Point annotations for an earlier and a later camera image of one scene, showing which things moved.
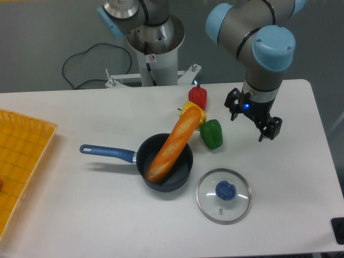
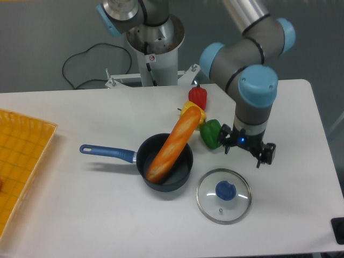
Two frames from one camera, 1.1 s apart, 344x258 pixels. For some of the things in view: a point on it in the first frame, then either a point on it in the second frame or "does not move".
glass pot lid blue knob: [226, 191] does not move
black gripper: [259, 112] → [253, 143]
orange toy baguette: [164, 156] does not move
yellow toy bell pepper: [190, 104] does not move
